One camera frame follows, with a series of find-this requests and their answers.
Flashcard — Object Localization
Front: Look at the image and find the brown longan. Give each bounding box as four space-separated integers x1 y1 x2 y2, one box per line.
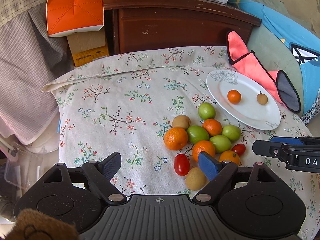
172 115 191 130
256 91 268 105
185 167 207 191

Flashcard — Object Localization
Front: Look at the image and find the green jujube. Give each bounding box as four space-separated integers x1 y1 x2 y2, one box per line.
222 125 241 142
187 126 209 144
198 102 216 120
210 135 232 154

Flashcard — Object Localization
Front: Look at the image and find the cherry tomato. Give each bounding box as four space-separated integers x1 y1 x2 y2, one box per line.
174 154 190 176
232 144 246 156

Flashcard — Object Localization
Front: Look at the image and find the green jujube top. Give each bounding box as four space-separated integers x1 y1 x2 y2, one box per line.
198 102 216 120

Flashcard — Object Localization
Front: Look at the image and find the small tangerine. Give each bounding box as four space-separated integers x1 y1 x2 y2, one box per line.
227 89 242 105

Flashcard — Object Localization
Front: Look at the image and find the houndstooth sofa cushion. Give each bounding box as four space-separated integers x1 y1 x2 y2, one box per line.
301 102 319 126

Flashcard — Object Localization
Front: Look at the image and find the white floral plate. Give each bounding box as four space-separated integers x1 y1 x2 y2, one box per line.
206 69 280 131

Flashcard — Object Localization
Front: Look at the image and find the floral tablecloth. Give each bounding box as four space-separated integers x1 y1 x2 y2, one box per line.
41 45 320 240

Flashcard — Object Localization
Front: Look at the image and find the brown plush toy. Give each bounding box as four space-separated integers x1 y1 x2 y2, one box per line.
1 209 80 240

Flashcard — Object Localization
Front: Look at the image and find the blue green cushion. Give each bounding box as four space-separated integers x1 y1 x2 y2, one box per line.
228 0 319 115

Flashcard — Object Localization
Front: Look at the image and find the pink grey cloth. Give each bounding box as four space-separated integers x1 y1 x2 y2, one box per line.
226 31 301 113

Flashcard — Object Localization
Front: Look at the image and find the brown cardboard box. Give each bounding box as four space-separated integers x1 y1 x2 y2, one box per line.
67 27 110 67

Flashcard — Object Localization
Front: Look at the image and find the checkered fabric cover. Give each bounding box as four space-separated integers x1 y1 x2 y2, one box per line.
1 0 72 145

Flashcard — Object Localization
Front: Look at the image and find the dark wooden cabinet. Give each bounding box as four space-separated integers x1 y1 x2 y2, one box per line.
104 0 261 55

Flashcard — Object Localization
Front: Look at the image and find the orange paper bag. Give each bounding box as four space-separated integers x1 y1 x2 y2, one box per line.
46 0 104 37

